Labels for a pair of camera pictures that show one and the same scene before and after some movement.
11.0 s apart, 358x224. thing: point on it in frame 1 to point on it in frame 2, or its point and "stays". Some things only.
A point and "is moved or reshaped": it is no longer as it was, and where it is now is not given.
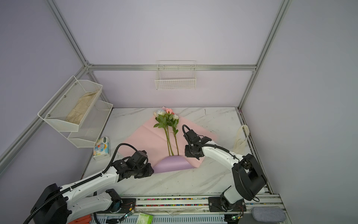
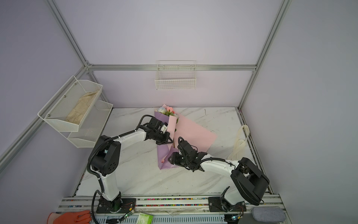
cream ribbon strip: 241,142 stays
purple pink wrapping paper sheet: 166,150 is moved or reshaped
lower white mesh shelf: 91,126 stays
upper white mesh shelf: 67,109 stays
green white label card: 144,219 stays
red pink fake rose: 169,110 stays
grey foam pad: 268,214 stays
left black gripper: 148,171 to 167,135
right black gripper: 186,152 to 174,158
